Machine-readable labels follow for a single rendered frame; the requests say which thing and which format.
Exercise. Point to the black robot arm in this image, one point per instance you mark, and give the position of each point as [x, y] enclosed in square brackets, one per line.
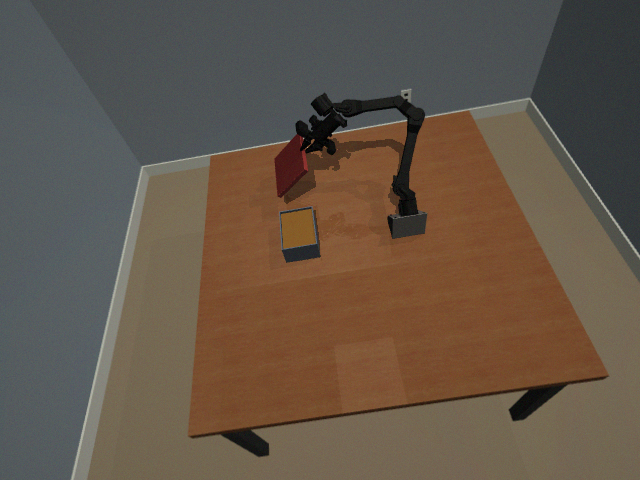
[415, 117]

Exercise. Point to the dark red lid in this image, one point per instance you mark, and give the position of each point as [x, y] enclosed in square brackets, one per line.
[290, 166]

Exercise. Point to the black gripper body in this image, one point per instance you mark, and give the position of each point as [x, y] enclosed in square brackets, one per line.
[320, 133]

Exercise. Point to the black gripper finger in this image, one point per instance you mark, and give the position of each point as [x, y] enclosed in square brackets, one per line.
[305, 144]
[313, 147]

